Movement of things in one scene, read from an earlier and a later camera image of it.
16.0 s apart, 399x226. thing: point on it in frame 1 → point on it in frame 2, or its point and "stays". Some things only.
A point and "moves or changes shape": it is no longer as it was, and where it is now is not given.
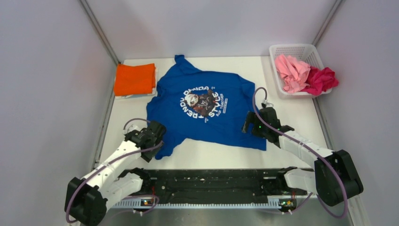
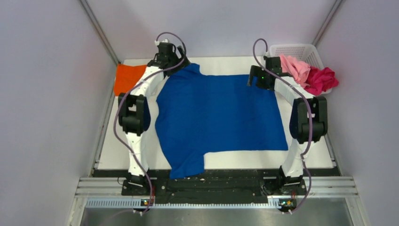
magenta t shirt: x=320 y=80 stays
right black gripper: x=250 y=118 → x=254 y=72
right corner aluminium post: x=336 y=5 stays
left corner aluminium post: x=99 y=28 stays
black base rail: x=216 y=187 stays
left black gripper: x=147 y=156 → x=181 y=52
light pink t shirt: x=293 y=73 stays
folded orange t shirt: x=134 y=80 stays
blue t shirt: x=203 y=108 moves or changes shape
